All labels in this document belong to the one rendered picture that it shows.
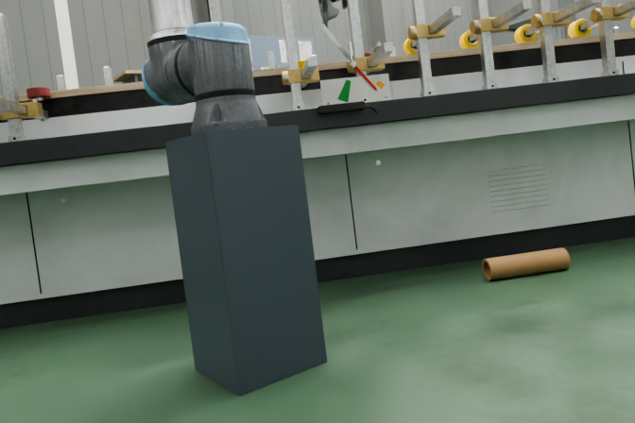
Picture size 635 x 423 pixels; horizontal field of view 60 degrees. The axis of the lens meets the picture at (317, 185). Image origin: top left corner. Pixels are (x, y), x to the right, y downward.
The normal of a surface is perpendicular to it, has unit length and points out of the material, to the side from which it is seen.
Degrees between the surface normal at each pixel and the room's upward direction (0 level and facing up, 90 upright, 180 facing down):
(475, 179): 90
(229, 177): 90
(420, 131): 90
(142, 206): 90
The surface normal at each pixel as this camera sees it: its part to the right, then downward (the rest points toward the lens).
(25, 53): 0.58, -0.04
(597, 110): 0.11, 0.03
